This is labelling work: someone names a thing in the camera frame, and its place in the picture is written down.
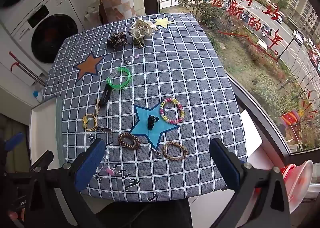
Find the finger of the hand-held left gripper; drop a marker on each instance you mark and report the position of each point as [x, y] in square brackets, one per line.
[46, 157]
[14, 141]

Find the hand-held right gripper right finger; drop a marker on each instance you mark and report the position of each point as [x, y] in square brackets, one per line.
[223, 165]

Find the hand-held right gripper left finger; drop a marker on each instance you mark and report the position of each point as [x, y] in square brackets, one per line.
[91, 165]

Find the white tray with green rim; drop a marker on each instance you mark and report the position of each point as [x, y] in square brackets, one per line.
[45, 128]

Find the black snap hair clip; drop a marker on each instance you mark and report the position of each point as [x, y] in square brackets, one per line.
[105, 96]

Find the black claw clip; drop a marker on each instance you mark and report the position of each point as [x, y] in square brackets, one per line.
[151, 123]

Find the silver hair clip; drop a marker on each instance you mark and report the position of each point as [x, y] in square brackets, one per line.
[103, 129]

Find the white paper sheet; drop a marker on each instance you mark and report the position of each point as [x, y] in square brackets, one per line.
[251, 130]

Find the blue capped bottle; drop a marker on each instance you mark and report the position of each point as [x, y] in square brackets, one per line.
[37, 95]

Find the beige rabbit hair clip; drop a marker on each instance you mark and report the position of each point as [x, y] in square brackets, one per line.
[97, 109]

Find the small silver charm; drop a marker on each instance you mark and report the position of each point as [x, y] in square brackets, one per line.
[157, 153]

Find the red plastic container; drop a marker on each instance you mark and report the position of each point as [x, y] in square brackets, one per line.
[297, 180]

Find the colourful window decal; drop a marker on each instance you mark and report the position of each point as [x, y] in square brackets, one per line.
[290, 118]

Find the grey checked star tablecloth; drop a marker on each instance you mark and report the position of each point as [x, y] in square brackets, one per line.
[175, 67]

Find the white washing machine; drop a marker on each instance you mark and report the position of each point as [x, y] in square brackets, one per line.
[55, 37]

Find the leopard print scrunchie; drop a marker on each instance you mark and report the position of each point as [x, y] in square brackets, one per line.
[116, 39]

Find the dark green hair clip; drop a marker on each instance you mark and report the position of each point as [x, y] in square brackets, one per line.
[138, 42]

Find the white scrunchie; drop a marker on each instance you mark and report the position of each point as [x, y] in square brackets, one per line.
[141, 29]

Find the brown umbrella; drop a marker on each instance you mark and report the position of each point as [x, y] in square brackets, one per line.
[103, 14]

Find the red window lettering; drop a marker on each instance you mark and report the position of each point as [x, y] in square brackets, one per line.
[217, 2]

